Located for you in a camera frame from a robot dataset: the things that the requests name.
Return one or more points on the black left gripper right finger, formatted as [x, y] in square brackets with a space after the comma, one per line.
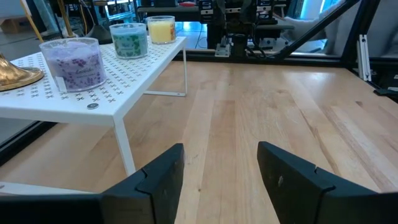
[298, 193]

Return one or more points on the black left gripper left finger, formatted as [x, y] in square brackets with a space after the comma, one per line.
[155, 193]

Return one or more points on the purple candle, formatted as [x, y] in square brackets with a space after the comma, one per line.
[76, 67]

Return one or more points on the blue candle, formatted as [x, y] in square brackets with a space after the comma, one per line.
[129, 42]

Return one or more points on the yellow candle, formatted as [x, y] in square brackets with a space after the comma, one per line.
[161, 31]

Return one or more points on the black candlestick holder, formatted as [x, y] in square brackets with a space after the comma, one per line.
[99, 34]

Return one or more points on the gold candlestick holder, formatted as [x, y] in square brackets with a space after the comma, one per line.
[14, 76]
[66, 18]

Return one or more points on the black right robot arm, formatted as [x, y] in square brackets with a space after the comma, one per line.
[239, 21]

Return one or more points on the white perforated metal shelf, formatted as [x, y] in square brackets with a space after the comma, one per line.
[130, 77]

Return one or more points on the silver metal bracket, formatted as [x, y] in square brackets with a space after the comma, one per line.
[364, 57]

